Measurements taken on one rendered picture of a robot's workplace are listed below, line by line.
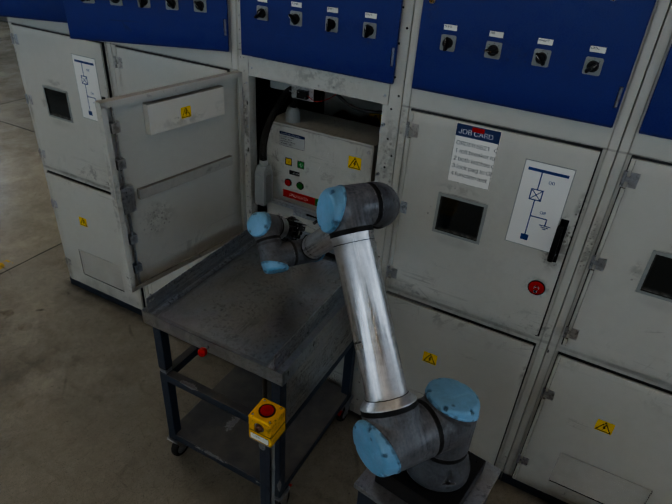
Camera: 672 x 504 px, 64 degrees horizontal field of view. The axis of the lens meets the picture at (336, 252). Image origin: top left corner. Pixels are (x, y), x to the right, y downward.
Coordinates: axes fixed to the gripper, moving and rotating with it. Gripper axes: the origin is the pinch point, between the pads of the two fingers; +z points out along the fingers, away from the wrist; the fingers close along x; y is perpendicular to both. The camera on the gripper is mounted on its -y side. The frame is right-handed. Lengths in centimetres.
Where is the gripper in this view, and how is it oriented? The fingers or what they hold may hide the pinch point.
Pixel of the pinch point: (298, 230)
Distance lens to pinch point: 223.0
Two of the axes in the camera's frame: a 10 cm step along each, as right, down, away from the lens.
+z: 3.8, 0.4, 9.2
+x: 2.9, -9.5, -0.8
